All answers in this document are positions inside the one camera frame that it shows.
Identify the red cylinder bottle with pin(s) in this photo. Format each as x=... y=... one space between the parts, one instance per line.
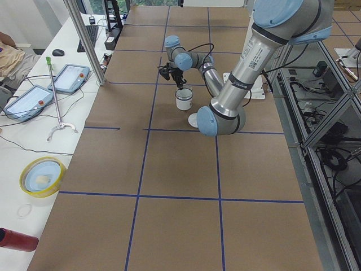
x=18 y=241

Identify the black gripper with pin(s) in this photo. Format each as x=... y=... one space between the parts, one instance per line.
x=177 y=74

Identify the white enamel cup blue rim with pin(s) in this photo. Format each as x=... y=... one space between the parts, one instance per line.
x=183 y=105

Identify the black box device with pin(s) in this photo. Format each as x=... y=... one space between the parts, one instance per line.
x=112 y=38

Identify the black computer mouse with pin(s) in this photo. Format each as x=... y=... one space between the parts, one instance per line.
x=58 y=52

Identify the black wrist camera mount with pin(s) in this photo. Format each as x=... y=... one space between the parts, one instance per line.
x=165 y=71

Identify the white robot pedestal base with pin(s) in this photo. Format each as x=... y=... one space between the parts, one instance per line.
x=257 y=91

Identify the metal reacher grabber tool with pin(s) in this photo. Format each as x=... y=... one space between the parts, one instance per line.
x=61 y=125

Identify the yellow tape roll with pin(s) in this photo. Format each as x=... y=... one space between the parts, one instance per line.
x=49 y=191

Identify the blue teach pendant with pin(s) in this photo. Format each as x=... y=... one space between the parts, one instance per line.
x=30 y=104
x=71 y=78

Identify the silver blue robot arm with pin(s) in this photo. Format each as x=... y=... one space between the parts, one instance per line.
x=276 y=24

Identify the near blue teach pendant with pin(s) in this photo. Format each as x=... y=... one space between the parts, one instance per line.
x=30 y=104

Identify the seated person beige clothes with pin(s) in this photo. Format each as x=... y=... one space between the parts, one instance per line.
x=16 y=64

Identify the aluminium frame post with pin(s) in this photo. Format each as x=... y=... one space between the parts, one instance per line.
x=79 y=25

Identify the far blue teach pendant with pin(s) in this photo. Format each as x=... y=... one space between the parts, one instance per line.
x=71 y=78

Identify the light blue plate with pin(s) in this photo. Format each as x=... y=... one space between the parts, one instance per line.
x=42 y=176

